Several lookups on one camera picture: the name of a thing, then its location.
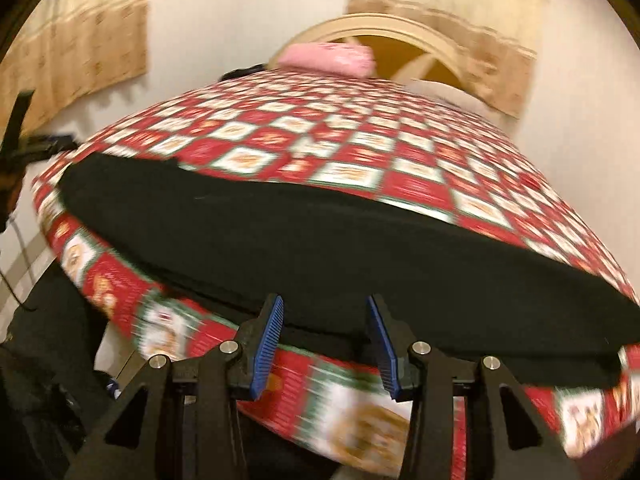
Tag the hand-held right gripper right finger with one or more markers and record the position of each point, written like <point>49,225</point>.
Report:
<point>382,345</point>

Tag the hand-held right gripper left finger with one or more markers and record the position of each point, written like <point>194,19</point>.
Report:
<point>267,340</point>

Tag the black pants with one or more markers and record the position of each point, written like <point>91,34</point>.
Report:
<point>300,250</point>

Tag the beige patterned curtain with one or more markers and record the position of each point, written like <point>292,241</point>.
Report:
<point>475,20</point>
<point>70,30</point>

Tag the red checkered printed blanket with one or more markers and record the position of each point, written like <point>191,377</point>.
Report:
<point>350,135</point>

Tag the dark cloth behind bed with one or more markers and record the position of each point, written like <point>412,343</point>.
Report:
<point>242,72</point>

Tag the grey pillow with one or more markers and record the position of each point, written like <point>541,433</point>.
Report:
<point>450,92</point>

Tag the pink pillow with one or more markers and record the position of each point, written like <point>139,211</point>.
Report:
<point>327,57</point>

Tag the cream wooden headboard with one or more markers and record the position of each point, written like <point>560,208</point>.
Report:
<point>380,22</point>

